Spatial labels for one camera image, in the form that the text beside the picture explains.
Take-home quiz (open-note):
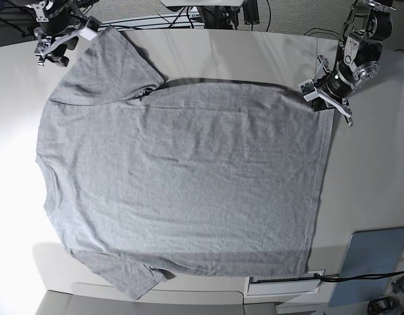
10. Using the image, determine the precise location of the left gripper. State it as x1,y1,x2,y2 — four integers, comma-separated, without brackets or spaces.
311,56,354,127

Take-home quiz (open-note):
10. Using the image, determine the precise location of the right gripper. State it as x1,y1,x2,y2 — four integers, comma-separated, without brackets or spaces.
34,18,91,67

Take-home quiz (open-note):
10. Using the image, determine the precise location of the grey T-shirt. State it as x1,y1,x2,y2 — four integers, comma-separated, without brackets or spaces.
36,27,334,300

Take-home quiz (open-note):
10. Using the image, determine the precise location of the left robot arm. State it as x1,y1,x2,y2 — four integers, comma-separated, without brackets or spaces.
299,1,395,125

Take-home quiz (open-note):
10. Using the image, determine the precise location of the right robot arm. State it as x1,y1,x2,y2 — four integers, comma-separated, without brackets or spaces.
18,0,102,67

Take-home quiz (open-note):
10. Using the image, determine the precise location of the blue-grey flat panel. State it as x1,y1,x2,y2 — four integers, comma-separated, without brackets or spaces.
328,227,404,307

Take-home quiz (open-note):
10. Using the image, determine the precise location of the black device bottom right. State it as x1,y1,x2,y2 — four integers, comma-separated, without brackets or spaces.
367,297,399,315

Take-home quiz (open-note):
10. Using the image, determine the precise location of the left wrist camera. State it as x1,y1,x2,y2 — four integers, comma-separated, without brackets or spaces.
298,79,320,102

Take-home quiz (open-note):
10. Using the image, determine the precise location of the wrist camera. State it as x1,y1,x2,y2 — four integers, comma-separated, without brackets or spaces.
79,24,99,41
298,79,320,102

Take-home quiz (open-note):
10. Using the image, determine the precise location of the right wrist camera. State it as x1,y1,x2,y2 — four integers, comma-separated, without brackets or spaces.
79,24,99,41

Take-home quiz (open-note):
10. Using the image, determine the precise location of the black floor cable right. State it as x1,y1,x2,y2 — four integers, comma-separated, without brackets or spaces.
304,27,344,39

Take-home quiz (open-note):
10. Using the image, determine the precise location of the black cable on table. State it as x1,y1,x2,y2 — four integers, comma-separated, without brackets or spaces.
314,270,404,284

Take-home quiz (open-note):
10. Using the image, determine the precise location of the white cable grommet plate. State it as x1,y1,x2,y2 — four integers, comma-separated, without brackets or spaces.
243,270,325,298

